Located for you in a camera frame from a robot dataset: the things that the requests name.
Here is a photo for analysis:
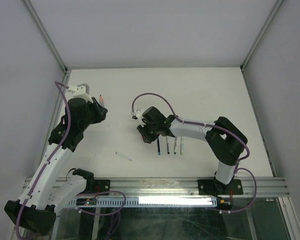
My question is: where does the orange tip marker clear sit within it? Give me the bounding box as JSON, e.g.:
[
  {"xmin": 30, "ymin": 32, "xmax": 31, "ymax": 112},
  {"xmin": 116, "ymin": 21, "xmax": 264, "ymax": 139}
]
[{"xmin": 98, "ymin": 94, "xmax": 105, "ymax": 108}]

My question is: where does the white green end pen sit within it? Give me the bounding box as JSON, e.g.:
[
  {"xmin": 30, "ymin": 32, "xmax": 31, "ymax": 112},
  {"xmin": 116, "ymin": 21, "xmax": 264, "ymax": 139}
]
[{"xmin": 173, "ymin": 136, "xmax": 178, "ymax": 155}]

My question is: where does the dark blue barrel pen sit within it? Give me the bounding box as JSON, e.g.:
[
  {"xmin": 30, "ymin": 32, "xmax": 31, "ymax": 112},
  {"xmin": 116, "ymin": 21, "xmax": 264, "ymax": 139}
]
[{"xmin": 156, "ymin": 136, "xmax": 161, "ymax": 156}]

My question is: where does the white black end pen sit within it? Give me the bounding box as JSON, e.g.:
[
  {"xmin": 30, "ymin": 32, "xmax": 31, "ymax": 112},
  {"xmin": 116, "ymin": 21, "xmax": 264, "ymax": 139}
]
[{"xmin": 165, "ymin": 136, "xmax": 170, "ymax": 155}]

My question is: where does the silver green tip pen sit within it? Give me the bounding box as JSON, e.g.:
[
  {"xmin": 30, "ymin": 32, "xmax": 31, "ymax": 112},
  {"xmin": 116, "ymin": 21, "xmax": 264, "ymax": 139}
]
[{"xmin": 180, "ymin": 136, "xmax": 184, "ymax": 155}]

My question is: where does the white blue end pen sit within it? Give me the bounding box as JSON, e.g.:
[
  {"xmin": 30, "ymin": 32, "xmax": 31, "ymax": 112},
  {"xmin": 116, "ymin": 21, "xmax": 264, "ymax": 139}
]
[{"xmin": 115, "ymin": 152, "xmax": 132, "ymax": 161}]

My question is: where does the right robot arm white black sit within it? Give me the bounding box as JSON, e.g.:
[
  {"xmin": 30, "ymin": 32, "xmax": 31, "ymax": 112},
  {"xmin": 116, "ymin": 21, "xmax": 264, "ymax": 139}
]
[{"xmin": 132, "ymin": 106, "xmax": 248, "ymax": 194}]

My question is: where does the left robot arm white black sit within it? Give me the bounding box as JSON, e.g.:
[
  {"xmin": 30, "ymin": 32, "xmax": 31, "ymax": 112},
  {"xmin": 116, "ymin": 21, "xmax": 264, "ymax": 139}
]
[{"xmin": 4, "ymin": 97, "xmax": 108, "ymax": 236}]

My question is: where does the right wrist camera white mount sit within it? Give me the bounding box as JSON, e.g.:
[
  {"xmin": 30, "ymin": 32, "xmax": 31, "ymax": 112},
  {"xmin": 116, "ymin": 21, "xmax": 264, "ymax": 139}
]
[{"xmin": 131, "ymin": 109, "xmax": 146, "ymax": 126}]

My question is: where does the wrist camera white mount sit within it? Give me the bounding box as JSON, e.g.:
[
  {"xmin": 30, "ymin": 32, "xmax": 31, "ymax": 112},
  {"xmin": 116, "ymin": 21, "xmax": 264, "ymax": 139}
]
[
  {"xmin": 67, "ymin": 83, "xmax": 93, "ymax": 103},
  {"xmin": 131, "ymin": 109, "xmax": 146, "ymax": 126}
]

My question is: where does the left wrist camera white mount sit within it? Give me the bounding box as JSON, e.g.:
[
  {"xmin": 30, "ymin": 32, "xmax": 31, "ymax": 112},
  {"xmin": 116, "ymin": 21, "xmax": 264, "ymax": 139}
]
[{"xmin": 67, "ymin": 83, "xmax": 93, "ymax": 103}]

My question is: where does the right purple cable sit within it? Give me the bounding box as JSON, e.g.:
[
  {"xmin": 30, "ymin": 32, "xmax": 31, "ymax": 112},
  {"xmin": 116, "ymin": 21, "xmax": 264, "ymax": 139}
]
[{"xmin": 131, "ymin": 93, "xmax": 258, "ymax": 213}]

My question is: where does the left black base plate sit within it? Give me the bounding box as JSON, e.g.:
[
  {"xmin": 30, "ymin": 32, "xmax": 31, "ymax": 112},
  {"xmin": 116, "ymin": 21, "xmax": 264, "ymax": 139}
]
[{"xmin": 78, "ymin": 179, "xmax": 111, "ymax": 196}]

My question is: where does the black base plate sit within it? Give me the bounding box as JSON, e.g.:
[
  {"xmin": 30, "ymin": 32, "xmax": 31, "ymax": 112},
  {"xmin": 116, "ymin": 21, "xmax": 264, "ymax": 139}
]
[
  {"xmin": 78, "ymin": 179, "xmax": 111, "ymax": 196},
  {"xmin": 197, "ymin": 179, "xmax": 218, "ymax": 197}
]

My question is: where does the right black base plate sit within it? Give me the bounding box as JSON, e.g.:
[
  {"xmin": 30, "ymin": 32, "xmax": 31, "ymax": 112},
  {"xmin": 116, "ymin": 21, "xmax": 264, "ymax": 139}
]
[{"xmin": 197, "ymin": 179, "xmax": 218, "ymax": 197}]

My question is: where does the white slotted cable duct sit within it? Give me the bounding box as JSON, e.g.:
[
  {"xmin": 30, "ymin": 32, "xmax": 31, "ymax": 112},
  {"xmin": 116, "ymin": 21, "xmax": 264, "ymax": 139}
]
[{"xmin": 66, "ymin": 196, "xmax": 217, "ymax": 209}]

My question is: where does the aluminium mounting rail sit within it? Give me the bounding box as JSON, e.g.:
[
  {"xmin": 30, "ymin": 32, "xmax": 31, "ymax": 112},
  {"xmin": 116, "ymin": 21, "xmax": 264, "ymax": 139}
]
[{"xmin": 95, "ymin": 177, "xmax": 290, "ymax": 199}]

